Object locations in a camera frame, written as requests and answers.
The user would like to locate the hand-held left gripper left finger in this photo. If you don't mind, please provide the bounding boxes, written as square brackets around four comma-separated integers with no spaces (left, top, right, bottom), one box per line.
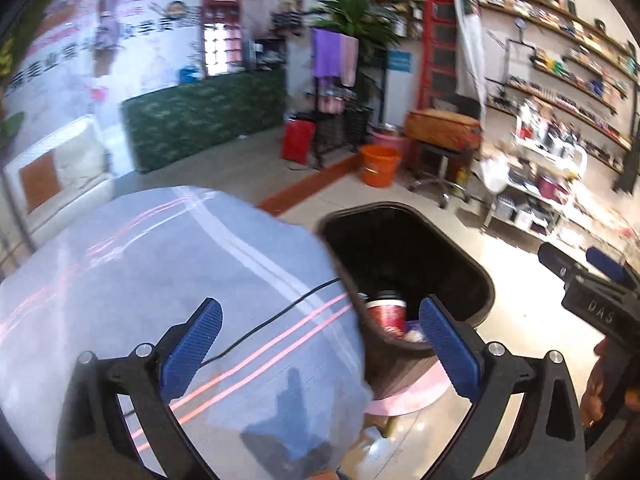
[55,297,223,480]

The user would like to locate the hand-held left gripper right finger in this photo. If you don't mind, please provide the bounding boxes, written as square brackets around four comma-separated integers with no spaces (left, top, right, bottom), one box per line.
[419,295,586,480]

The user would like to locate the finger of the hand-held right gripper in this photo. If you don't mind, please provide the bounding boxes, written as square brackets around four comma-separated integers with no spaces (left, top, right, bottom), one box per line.
[537,242,583,281]
[585,246,639,291]

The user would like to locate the purple packet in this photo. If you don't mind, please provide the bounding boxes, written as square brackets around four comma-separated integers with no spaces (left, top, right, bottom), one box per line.
[405,320,432,345]

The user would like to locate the red paper cup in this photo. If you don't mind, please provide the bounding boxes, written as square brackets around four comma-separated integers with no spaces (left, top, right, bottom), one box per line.
[365,290,407,337]

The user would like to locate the black trash bin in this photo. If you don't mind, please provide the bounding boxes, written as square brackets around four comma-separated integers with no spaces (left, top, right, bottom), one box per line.
[317,201,496,401]

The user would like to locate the person's right hand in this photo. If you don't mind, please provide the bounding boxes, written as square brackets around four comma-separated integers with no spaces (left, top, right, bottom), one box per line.
[580,339,640,428]

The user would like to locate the pink round mat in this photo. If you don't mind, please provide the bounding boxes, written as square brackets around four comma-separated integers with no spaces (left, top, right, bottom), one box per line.
[365,360,451,416]

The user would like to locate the striped blue bed sheet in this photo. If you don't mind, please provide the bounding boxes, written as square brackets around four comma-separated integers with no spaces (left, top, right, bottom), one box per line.
[0,185,373,480]

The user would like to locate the white cart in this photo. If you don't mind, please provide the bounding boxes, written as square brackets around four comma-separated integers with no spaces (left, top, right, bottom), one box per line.
[482,105,588,233]

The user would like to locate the white plastic bag on cart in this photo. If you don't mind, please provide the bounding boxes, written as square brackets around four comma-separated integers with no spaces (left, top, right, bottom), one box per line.
[480,155,511,193]

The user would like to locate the brown cushioned stool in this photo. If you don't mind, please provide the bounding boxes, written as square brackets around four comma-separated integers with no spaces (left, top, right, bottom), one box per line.
[404,109,483,209]

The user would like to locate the white wicker sofa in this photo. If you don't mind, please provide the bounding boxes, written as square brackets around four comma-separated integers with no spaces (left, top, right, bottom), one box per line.
[0,115,116,256]

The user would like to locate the orange bucket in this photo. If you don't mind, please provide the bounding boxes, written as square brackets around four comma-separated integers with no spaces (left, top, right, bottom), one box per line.
[359,145,402,188]

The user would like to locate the pink basin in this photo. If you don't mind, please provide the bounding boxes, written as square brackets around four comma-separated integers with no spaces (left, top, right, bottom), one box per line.
[371,129,408,153]

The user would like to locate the white cushion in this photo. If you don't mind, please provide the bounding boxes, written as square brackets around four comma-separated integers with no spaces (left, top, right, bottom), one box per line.
[55,132,108,186]

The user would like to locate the orange cushion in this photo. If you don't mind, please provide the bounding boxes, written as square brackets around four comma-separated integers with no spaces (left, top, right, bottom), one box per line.
[19,152,62,213]

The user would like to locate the green patterned counter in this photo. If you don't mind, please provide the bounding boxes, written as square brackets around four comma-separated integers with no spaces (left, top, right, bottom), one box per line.
[120,69,287,175]

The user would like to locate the red bag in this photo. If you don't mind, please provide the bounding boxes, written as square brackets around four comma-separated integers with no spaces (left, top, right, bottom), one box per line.
[281,119,317,166]

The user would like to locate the black metal rack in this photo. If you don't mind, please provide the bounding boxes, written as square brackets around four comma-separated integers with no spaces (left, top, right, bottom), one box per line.
[305,45,388,168]

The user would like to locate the white hanging banner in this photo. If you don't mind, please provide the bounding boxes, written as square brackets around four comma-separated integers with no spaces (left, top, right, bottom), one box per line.
[452,0,488,101]

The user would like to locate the red ladder shelf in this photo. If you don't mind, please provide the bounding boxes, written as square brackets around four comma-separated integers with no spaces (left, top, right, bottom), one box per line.
[417,0,463,111]

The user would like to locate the pink towel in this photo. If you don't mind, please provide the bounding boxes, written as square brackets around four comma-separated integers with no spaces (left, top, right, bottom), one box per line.
[340,35,360,88]

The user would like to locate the tall banana plant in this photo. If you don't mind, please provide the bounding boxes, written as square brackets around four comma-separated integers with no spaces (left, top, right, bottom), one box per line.
[0,35,26,146]

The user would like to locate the purple towel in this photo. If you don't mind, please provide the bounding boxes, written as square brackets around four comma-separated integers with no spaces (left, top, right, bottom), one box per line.
[311,27,343,80]

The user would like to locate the black box on counter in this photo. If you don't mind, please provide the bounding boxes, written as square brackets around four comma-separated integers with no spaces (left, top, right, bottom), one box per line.
[252,37,288,71]

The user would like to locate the green potted plant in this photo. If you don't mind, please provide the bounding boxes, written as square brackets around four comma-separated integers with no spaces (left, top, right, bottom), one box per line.
[312,0,401,61]

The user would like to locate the red phone booth cabinet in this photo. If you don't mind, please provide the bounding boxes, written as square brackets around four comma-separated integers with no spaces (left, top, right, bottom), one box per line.
[200,0,246,78]

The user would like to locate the purple hanging ornament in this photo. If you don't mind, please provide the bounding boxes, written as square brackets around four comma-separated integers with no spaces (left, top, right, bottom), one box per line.
[95,0,126,51]

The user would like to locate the thin black cable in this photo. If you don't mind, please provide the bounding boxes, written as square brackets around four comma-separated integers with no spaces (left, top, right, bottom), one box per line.
[122,277,341,416]

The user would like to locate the wall shelves with small bottles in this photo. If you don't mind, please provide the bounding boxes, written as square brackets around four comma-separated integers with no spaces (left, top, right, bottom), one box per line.
[475,0,640,161]

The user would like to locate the large wall poster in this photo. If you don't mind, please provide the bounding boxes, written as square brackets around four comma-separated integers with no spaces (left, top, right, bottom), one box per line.
[0,0,206,121]

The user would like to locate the small wall shelf with bottles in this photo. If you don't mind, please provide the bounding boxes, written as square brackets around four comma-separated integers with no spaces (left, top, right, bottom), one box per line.
[270,10,306,36]

